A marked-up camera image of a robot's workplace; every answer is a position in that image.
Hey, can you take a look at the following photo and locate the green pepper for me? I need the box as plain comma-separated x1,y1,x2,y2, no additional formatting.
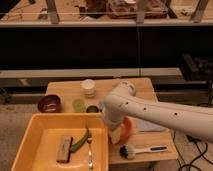
70,129,90,153

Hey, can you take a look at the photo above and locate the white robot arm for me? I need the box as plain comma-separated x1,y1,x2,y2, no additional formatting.
102,81,213,143

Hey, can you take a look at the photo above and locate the small dark cup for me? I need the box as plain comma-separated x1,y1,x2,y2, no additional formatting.
86,105,99,113

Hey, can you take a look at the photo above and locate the green plastic cup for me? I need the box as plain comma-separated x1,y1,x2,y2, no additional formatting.
72,99,86,113

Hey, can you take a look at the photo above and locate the white paper cup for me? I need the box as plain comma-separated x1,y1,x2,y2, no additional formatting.
81,79,95,97

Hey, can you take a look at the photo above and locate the orange bowl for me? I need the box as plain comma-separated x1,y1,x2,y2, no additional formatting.
120,117,132,142

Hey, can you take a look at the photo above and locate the white dish brush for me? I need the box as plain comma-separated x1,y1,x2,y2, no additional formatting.
120,145,167,160

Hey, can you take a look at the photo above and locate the grey cloth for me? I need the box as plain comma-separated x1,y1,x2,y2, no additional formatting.
135,119,165,132

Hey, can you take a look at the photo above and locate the silver fork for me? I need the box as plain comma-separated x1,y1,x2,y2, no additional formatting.
87,135,93,171

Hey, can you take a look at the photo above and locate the brown sponge block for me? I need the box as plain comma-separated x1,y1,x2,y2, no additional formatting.
56,136,73,163

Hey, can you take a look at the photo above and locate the wooden table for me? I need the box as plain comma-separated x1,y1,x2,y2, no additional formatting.
46,78,178,170

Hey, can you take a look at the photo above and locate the dark red bowl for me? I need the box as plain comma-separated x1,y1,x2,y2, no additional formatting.
37,95,61,113

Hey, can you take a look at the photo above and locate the yellow plastic bin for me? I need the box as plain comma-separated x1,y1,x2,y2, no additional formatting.
11,113,109,171

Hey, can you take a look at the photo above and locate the black box on shelf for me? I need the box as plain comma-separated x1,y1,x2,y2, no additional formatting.
180,54,213,81

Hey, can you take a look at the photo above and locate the black cable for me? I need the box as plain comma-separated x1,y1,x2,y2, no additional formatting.
171,131,213,171

